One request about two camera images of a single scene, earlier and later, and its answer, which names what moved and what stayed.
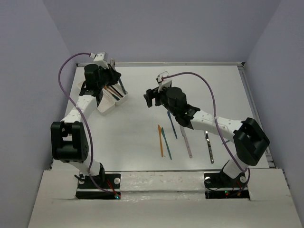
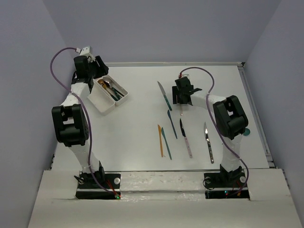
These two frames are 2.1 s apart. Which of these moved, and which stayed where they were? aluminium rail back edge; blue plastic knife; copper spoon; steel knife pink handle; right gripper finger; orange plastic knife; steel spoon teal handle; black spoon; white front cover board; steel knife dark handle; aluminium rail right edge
Moved: steel spoon teal handle; right gripper finger; copper spoon
Stayed: black spoon; steel knife pink handle; steel knife dark handle; aluminium rail back edge; aluminium rail right edge; blue plastic knife; orange plastic knife; white front cover board
